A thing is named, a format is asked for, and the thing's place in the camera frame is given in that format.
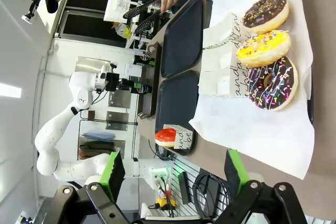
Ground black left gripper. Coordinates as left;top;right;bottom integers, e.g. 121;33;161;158
104;71;140;93

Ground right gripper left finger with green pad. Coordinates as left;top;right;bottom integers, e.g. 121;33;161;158
49;150;131;224

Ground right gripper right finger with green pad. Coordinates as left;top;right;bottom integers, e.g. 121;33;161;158
215;148;308;224

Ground black Pepsi can green base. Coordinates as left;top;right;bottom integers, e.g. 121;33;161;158
136;84;153;95
133;54;155;67

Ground black perforated serving tongs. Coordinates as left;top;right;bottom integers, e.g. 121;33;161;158
122;0;171;36

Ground white printed paper donut box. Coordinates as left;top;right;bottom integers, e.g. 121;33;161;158
202;13;253;50
201;41;245;72
198;65;250;98
163;123;194;151

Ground chocolate donut colourful sprinkles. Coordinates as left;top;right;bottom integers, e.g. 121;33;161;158
246;56;299;111

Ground yellow glazed sprinkle donut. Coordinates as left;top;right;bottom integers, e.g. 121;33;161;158
236;29;291;68

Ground chocolate donut orange sprinkles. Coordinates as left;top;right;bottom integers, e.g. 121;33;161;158
241;0;290;35

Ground grey metal plate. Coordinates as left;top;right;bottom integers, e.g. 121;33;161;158
106;111;129;131
108;89;131;109

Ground large white paper sheet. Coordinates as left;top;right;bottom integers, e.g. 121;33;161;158
188;0;316;180

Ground black plastic serving tray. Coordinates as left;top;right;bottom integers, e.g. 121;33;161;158
154;69;200;156
160;0;204;79

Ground black rectangular box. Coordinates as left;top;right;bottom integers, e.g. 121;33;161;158
177;171;192;205

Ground white ribbed aluminium panel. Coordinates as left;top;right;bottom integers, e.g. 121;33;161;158
154;155;232;219

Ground yellow emergency stop button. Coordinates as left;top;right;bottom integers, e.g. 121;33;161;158
156;195;176;211

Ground red glazed donut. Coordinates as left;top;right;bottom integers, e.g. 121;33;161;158
154;128;177;148

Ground white printed paper sign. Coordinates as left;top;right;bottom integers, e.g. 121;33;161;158
103;0;132;24

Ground black coiled cable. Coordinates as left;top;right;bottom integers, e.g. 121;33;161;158
193;173;232;221

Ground black loose cable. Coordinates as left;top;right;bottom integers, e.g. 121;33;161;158
148;139;174;162

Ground black mounted camera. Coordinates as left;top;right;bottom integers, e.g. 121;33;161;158
21;0;43;25

